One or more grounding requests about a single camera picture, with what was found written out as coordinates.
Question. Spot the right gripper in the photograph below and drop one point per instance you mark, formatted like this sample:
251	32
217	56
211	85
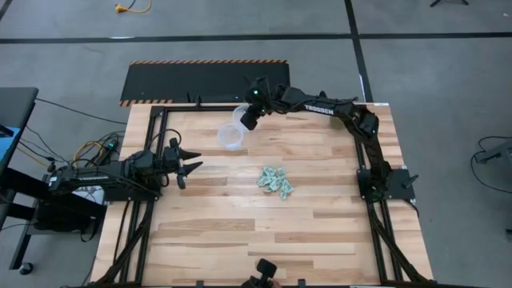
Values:
262	100

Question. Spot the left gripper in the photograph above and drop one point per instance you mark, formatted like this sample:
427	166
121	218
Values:
173	160

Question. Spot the clear plastic deli cup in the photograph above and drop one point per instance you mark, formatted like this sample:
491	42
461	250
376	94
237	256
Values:
237	118
230	138

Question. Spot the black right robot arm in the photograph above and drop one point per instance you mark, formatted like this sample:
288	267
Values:
320	108

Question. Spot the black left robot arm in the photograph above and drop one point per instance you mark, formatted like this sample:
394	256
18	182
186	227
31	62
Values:
100	176

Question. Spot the black hazard-striped floor mat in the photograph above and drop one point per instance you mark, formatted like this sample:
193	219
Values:
180	80

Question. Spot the black power strip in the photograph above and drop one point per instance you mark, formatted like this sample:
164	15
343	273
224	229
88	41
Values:
105	156

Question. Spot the white printed paper sheet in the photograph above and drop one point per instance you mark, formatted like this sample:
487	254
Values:
92	196

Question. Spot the black equipment cart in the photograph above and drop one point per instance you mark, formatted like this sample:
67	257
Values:
52	218

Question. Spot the black desk top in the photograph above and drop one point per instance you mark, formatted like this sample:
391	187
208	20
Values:
16	104

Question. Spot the blue panel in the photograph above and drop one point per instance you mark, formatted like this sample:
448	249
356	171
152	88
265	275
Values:
6	148

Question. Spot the black tripod base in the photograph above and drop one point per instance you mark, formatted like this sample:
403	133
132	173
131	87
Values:
448	2

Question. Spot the grey floor device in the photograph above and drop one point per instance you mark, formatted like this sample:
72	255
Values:
500	152

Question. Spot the black frame clamp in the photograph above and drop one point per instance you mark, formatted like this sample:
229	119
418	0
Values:
198	102

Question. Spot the black aluminium table frame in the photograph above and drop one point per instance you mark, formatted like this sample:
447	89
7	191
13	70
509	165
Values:
180	108

